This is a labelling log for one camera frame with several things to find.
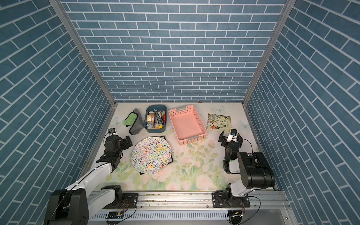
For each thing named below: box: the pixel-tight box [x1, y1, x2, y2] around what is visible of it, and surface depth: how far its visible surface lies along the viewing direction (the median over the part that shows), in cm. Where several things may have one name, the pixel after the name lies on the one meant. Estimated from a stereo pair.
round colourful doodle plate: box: [130, 136, 173, 175], surface depth 89 cm
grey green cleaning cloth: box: [123, 108, 144, 136], surface depth 102 cm
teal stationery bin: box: [143, 104, 168, 134], surface depth 107 cm
